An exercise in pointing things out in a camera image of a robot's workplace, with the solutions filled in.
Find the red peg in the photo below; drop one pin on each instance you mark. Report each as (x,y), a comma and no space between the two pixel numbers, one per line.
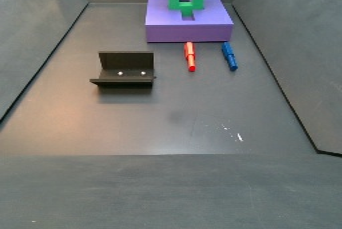
(190,56)

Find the black angle fixture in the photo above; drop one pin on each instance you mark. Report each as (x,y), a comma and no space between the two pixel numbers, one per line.
(125,68)

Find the blue peg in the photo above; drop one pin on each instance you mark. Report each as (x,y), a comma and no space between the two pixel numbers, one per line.
(228,56)

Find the purple base block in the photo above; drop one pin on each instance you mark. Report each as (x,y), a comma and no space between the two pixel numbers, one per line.
(210,25)

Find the green U-shaped block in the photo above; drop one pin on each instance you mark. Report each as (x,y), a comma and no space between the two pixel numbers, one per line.
(186,6)

